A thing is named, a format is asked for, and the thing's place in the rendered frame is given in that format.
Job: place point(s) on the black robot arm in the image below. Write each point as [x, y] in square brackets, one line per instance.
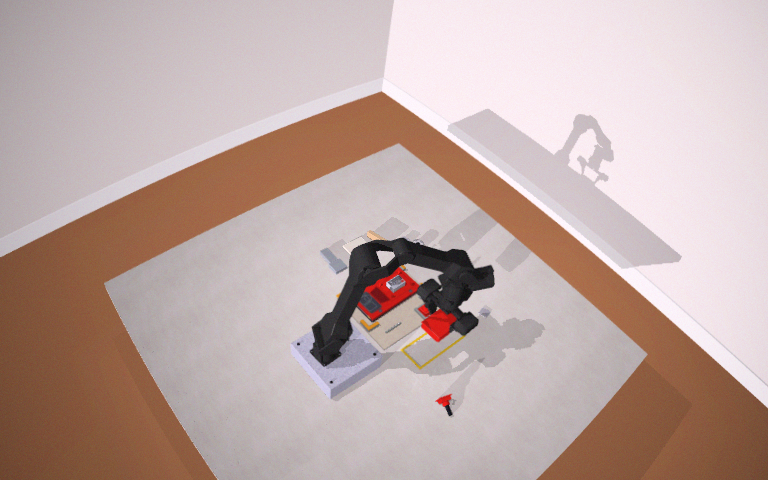
[459, 275]

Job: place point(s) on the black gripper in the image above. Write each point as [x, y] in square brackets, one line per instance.
[465, 321]

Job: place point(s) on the tan wooden block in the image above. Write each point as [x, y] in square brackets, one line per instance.
[373, 236]

